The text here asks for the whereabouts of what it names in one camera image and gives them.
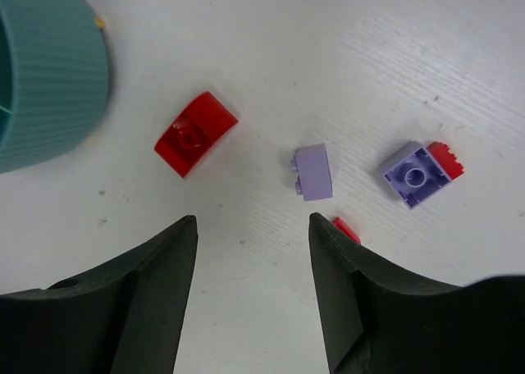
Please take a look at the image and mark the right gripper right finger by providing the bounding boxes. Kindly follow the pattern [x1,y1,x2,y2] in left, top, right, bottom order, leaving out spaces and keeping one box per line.
[308,213,524,373]

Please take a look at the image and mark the red curved lego brick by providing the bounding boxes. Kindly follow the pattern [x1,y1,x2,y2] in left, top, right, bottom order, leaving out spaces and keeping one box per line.
[154,91,239,179]

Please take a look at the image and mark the purple lego on red piece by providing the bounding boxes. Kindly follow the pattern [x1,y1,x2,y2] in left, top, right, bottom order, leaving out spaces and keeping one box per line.
[378,141,464,210]

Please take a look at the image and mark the lilac lego brick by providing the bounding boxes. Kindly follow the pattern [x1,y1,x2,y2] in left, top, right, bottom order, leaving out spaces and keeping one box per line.
[290,144,333,201]

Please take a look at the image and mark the teal divided round container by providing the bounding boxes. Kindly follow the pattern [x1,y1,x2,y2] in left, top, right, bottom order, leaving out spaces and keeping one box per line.
[1,0,110,172]

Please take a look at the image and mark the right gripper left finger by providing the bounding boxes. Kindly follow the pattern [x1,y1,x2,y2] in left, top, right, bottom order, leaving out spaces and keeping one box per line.
[1,216,198,373]

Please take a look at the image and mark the small red lego brick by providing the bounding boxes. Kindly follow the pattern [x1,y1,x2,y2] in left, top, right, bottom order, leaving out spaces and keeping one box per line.
[331,217,361,244]

